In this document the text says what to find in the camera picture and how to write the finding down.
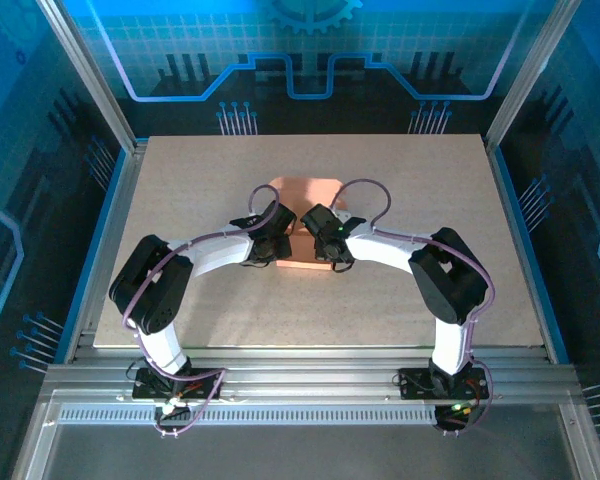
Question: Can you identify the pink cardboard paper box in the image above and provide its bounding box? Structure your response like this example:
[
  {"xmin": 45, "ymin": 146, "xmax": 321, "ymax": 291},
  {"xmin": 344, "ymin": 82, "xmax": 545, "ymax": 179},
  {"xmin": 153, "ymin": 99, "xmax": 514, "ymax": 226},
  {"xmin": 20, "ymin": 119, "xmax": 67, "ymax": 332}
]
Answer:
[{"xmin": 271, "ymin": 174, "xmax": 350, "ymax": 271}]

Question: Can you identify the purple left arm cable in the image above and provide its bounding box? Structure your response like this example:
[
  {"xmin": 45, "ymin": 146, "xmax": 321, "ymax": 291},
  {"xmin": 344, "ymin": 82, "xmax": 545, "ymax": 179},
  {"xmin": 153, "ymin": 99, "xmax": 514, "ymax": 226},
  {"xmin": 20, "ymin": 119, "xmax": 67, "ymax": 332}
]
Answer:
[{"xmin": 122, "ymin": 183, "xmax": 281, "ymax": 439}]

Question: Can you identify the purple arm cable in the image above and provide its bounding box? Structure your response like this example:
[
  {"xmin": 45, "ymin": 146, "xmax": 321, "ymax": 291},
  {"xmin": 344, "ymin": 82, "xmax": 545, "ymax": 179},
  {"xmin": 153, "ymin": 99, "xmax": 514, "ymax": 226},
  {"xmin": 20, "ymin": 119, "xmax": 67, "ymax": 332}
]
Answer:
[
  {"xmin": 122, "ymin": 183, "xmax": 281, "ymax": 439},
  {"xmin": 329, "ymin": 177, "xmax": 496, "ymax": 439}
]

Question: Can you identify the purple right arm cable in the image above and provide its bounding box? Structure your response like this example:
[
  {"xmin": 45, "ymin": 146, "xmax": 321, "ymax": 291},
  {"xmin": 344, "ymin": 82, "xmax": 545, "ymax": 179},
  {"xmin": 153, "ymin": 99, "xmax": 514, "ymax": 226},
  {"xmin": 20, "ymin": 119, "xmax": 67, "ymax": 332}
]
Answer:
[{"xmin": 329, "ymin": 177, "xmax": 496, "ymax": 439}]

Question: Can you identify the long aluminium frame rail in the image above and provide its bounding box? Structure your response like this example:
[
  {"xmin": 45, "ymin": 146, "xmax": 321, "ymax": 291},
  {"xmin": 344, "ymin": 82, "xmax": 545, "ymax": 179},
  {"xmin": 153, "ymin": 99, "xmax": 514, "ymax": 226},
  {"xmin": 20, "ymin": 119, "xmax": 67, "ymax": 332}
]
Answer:
[{"xmin": 44, "ymin": 344, "xmax": 584, "ymax": 401}]

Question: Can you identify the aluminium side rail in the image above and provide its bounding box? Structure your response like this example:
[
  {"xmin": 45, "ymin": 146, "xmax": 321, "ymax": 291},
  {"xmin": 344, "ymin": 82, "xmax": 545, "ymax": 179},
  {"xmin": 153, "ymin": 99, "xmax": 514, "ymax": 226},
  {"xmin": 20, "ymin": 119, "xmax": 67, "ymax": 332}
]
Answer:
[
  {"xmin": 62, "ymin": 142, "xmax": 149, "ymax": 365},
  {"xmin": 483, "ymin": 137, "xmax": 574, "ymax": 365}
]

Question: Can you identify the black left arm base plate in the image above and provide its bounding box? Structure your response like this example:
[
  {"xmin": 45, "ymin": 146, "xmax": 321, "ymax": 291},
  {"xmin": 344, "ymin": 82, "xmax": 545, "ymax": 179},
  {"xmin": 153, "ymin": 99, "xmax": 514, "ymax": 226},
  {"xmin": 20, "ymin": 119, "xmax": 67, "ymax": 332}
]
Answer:
[{"xmin": 132, "ymin": 367, "xmax": 225, "ymax": 401}]

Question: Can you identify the slotted grey cable duct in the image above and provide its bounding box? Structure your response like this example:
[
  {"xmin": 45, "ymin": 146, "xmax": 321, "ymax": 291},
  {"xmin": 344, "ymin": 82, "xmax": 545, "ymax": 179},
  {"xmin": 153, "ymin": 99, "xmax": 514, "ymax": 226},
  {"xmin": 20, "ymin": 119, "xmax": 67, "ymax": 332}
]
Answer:
[{"xmin": 58, "ymin": 405, "xmax": 444, "ymax": 427}]

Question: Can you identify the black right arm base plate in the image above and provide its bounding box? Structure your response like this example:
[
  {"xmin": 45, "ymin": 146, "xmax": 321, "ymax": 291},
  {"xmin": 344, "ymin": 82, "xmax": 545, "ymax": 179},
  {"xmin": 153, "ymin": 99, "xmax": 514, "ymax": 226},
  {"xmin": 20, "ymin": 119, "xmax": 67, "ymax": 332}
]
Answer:
[{"xmin": 398, "ymin": 367, "xmax": 490, "ymax": 401}]

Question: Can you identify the aluminium frame post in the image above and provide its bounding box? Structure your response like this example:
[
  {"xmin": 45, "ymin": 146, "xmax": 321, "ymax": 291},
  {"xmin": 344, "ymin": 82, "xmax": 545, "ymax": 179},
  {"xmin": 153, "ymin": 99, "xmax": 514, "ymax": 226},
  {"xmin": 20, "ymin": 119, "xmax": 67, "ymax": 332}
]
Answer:
[
  {"xmin": 482, "ymin": 0, "xmax": 584, "ymax": 151},
  {"xmin": 35, "ymin": 0, "xmax": 149, "ymax": 154}
]

